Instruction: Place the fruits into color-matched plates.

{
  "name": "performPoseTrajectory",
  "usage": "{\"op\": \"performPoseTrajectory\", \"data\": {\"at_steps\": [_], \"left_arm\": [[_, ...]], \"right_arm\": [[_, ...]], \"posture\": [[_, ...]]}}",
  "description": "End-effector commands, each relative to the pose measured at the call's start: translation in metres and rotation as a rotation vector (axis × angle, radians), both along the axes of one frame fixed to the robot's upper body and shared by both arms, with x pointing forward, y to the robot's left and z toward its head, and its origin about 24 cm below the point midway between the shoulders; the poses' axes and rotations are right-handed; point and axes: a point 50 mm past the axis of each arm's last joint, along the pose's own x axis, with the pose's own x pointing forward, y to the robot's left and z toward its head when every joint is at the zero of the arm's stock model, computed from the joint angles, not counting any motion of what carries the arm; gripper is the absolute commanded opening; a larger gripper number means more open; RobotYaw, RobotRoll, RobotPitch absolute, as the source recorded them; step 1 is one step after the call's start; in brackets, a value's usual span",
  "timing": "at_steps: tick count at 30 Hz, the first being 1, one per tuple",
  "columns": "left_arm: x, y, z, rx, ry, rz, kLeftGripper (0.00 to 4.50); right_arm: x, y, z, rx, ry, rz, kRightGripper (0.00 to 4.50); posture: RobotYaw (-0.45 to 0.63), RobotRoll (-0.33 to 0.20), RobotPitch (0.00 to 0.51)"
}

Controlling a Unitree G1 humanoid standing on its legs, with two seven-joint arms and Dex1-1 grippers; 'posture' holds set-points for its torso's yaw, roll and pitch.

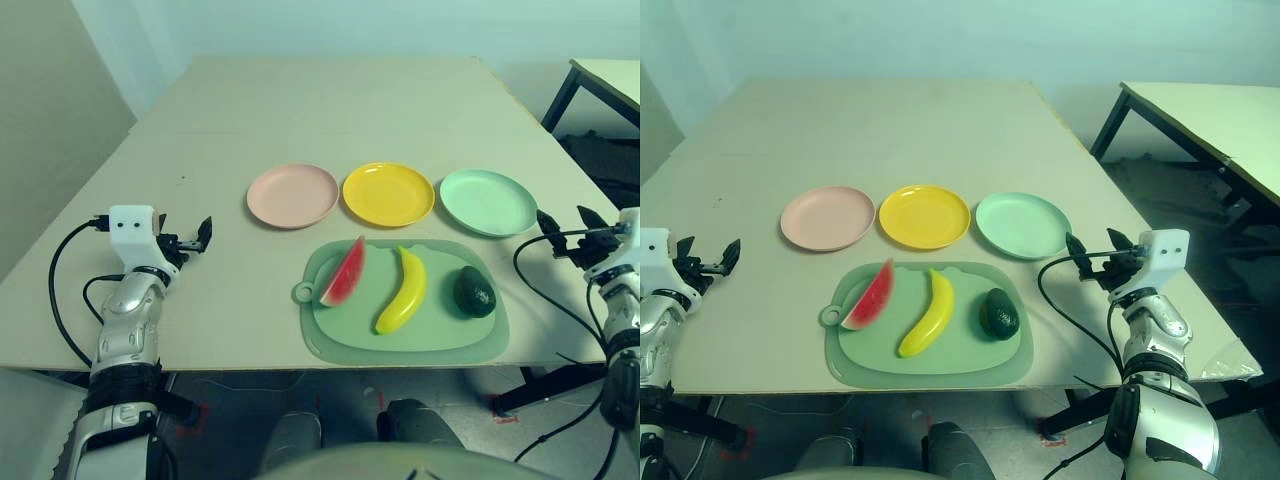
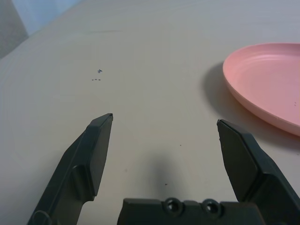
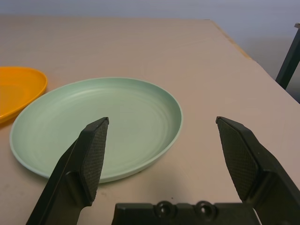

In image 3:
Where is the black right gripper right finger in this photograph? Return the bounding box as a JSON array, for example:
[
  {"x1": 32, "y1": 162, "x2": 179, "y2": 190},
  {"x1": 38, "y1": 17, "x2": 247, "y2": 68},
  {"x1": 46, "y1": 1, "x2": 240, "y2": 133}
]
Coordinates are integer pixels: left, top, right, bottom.
[{"x1": 215, "y1": 116, "x2": 300, "y2": 225}]

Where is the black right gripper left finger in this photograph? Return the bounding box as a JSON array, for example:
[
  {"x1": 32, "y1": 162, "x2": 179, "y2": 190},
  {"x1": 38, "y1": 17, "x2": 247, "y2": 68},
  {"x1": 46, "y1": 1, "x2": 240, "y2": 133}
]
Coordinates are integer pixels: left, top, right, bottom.
[{"x1": 25, "y1": 116, "x2": 110, "y2": 225}]

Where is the light green round plate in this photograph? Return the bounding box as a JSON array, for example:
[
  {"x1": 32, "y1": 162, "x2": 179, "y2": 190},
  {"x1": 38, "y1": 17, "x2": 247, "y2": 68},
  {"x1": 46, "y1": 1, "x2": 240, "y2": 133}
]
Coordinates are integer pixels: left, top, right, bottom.
[{"x1": 9, "y1": 77, "x2": 183, "y2": 184}]

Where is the orange round plate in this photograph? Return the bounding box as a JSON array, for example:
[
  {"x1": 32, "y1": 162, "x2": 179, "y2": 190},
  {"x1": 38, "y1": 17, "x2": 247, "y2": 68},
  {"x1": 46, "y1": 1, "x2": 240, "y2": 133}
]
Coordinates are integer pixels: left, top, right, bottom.
[{"x1": 0, "y1": 67, "x2": 48, "y2": 124}]

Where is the beige side table black frame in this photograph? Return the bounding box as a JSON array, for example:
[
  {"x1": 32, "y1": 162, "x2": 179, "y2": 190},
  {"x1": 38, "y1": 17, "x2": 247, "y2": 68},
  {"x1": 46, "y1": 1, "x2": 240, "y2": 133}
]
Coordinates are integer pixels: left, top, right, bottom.
[{"x1": 275, "y1": 22, "x2": 300, "y2": 90}]

